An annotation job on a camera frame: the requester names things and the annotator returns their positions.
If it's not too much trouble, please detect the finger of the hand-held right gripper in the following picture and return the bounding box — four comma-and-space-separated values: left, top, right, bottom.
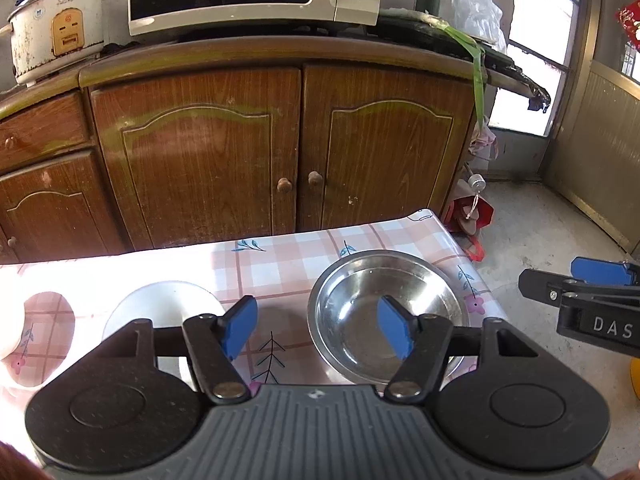
518, 268, 583, 307
571, 256, 640, 287

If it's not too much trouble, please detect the metal door leaf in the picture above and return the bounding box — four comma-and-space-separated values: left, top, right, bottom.
542, 0, 640, 261

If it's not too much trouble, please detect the red door decoration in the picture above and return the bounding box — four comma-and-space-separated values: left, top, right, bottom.
617, 0, 640, 51

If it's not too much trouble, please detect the pink plaid tablecloth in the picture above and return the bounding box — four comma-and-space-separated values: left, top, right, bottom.
0, 208, 501, 461

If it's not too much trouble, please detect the metal framed glass door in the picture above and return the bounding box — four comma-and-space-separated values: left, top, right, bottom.
487, 0, 586, 136

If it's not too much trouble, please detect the red hanging bag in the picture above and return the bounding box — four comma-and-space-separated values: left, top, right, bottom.
446, 195, 494, 262

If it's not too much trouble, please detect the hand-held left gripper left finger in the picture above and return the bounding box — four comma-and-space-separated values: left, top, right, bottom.
102, 295, 258, 407

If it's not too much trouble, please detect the pink hanging cloth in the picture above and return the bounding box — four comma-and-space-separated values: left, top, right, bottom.
470, 117, 501, 161

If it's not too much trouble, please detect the small steel bowl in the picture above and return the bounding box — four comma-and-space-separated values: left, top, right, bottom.
306, 249, 470, 386

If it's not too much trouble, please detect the wooden double door cabinet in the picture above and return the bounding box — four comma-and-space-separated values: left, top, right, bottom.
79, 35, 493, 251

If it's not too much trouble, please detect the white rice cooker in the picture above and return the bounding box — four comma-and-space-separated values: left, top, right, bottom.
0, 0, 112, 86

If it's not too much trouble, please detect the plain white bowl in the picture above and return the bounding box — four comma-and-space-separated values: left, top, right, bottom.
0, 305, 26, 361

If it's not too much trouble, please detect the black countertop slab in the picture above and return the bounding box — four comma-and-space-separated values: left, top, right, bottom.
377, 10, 551, 113

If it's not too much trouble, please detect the clear plastic bag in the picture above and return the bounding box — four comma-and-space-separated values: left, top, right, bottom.
451, 0, 507, 53

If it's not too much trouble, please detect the green scallion leaf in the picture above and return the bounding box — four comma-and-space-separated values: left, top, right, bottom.
425, 12, 488, 131

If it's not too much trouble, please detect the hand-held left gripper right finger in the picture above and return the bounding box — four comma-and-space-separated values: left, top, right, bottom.
376, 296, 541, 405

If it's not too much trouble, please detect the blue patterned white bowl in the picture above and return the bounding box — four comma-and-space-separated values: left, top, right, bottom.
101, 281, 224, 361

